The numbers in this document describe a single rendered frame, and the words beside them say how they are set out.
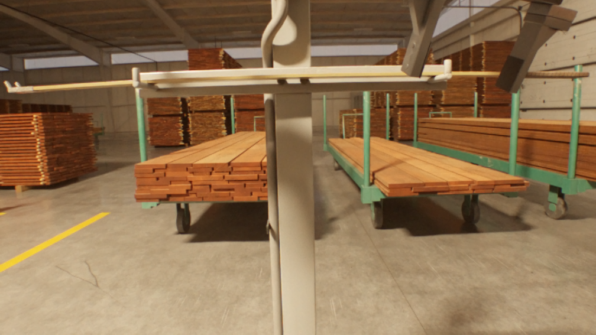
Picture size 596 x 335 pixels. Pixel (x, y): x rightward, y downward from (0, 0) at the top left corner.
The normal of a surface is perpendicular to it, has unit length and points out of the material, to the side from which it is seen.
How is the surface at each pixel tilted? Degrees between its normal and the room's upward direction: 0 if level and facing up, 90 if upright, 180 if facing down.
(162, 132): 90
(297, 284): 90
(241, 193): 90
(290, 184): 90
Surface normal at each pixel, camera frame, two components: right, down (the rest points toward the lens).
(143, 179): 0.00, 0.11
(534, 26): -0.98, -0.08
